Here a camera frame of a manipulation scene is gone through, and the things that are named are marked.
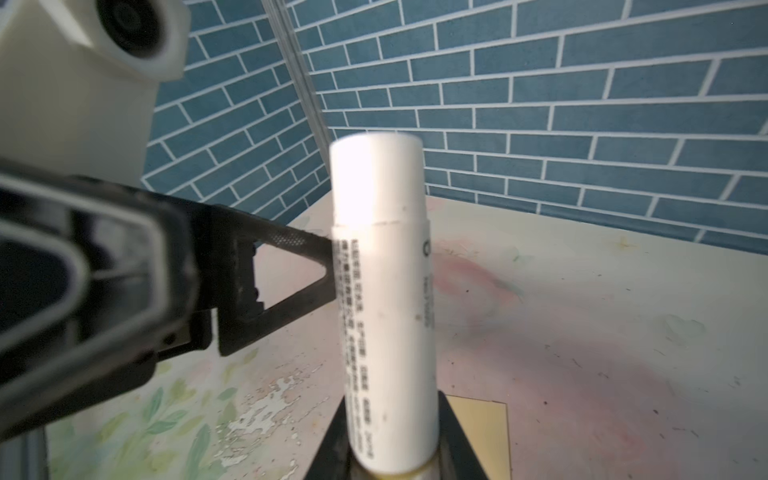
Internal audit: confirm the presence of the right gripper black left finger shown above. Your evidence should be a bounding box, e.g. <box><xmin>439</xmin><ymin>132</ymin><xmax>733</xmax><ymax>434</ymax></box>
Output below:
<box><xmin>304</xmin><ymin>398</ymin><xmax>351</xmax><ymax>480</ymax></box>

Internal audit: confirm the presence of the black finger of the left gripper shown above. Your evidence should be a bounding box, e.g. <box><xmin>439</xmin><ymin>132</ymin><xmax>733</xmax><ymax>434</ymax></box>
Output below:
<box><xmin>210</xmin><ymin>207</ymin><xmax>336</xmax><ymax>357</ymax></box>
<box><xmin>1</xmin><ymin>160</ymin><xmax>199</xmax><ymax>439</ymax></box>

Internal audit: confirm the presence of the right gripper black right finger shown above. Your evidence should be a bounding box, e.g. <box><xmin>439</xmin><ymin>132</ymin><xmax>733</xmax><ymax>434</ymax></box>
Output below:
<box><xmin>438</xmin><ymin>391</ymin><xmax>488</xmax><ymax>480</ymax></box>

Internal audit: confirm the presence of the white glue stick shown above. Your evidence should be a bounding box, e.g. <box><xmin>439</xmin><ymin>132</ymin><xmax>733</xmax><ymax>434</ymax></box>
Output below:
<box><xmin>330</xmin><ymin>132</ymin><xmax>439</xmax><ymax>475</ymax></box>

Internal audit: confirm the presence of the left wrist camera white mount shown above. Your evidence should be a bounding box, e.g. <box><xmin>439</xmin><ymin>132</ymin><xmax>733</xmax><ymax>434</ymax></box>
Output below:
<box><xmin>1</xmin><ymin>0</ymin><xmax>191</xmax><ymax>187</ymax></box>

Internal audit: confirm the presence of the left aluminium corner post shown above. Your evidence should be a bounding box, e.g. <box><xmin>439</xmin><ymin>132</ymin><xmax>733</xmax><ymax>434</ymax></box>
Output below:
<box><xmin>261</xmin><ymin>0</ymin><xmax>332</xmax><ymax>169</ymax></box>

